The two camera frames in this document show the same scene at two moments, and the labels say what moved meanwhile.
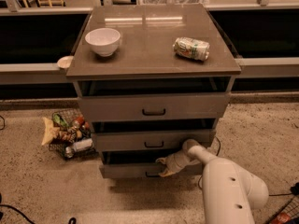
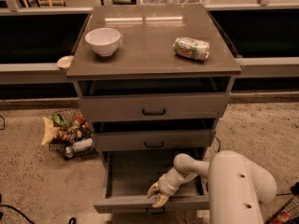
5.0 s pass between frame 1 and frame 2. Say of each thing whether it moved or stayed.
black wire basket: stayed
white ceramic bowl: stayed
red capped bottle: stayed
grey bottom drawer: moved
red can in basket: stayed
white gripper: moved
